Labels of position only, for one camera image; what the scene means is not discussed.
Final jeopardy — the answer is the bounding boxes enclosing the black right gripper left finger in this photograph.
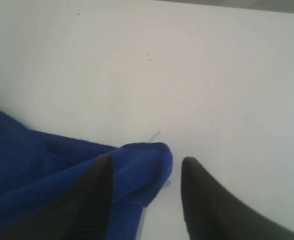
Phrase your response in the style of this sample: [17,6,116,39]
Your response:
[0,155,114,240]

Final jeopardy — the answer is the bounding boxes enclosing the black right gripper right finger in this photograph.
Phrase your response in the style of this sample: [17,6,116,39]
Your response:
[181,157,294,240]

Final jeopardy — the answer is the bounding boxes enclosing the blue towel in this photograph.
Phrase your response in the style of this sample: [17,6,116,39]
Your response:
[0,111,173,240]

